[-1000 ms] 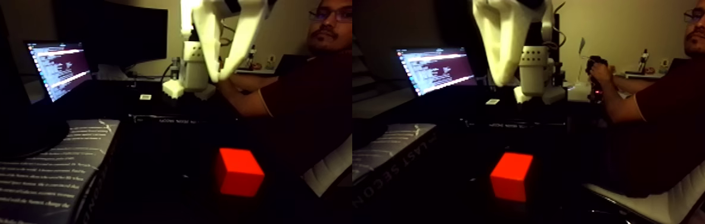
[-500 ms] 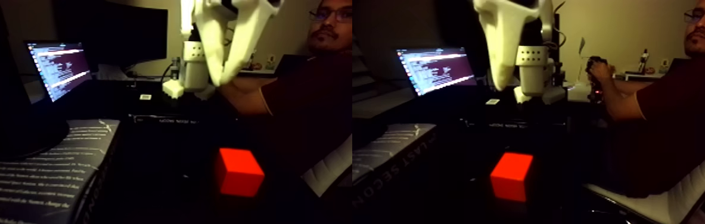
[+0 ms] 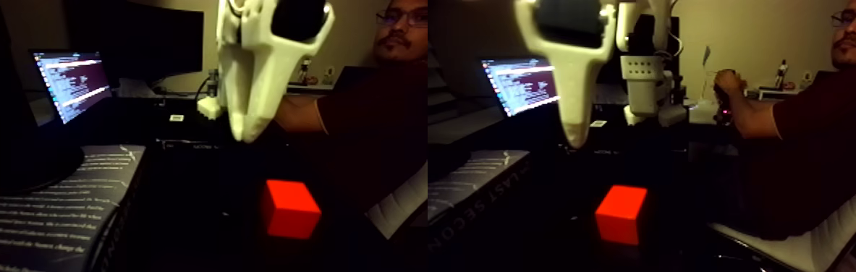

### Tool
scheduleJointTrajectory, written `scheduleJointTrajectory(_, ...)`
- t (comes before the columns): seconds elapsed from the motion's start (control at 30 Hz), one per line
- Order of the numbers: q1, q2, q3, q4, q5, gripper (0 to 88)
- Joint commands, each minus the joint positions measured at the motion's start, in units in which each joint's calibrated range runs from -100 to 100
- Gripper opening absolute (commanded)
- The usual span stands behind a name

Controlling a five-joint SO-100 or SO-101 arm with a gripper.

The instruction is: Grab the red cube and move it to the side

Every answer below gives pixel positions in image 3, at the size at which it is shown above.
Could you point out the black box with lettering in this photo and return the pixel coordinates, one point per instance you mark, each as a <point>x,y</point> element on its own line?
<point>200,144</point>

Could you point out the small white tag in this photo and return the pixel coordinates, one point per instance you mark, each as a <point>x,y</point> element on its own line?
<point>176,118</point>

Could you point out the person's left hand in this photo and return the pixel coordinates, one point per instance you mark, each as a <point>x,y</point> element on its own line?
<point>731,82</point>

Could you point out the small figurine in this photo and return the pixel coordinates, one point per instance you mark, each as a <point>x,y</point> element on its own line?
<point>781,74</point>

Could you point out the white chair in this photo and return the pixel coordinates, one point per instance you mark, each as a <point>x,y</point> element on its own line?
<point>815,251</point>

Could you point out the black book with white text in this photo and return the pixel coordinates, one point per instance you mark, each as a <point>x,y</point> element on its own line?
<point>17,220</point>

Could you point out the black computer monitor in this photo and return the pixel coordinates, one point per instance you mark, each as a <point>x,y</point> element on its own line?
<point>139,38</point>

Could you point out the open laptop with lit screen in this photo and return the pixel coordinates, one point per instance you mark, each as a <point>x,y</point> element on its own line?
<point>74,80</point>

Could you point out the red cube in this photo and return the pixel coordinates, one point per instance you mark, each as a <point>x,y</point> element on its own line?
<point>291,213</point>

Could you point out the person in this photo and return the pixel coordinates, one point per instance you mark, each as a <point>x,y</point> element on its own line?
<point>853,137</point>

